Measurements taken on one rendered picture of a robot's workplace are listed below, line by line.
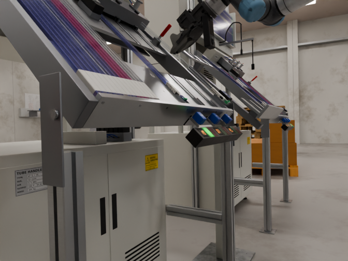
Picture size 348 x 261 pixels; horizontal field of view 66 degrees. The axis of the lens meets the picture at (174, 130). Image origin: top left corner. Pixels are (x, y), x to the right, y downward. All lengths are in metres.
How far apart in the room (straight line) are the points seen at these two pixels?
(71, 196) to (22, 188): 0.32
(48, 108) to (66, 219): 0.17
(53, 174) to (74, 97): 0.13
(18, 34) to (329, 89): 9.37
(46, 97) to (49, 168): 0.11
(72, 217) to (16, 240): 0.33
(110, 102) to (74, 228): 0.21
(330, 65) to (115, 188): 9.17
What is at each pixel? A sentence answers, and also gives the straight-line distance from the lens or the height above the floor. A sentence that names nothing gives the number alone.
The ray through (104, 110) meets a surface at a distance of 0.48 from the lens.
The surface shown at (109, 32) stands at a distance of 0.93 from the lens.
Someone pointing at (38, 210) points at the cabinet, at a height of 0.47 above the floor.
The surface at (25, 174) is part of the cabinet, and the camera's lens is 0.75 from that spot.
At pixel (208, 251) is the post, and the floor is 0.01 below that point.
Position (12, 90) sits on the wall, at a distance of 12.37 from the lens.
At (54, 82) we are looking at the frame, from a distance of 0.44.
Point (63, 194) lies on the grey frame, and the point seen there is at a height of 0.58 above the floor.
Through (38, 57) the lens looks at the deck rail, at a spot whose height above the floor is 0.81.
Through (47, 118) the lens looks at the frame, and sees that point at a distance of 0.45.
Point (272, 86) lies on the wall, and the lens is 9.71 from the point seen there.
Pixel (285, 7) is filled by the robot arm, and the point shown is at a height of 1.05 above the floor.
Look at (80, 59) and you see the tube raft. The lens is 0.57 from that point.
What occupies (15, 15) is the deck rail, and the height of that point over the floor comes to 0.90.
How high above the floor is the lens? 0.68
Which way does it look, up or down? 1 degrees down
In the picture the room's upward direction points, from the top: 1 degrees counter-clockwise
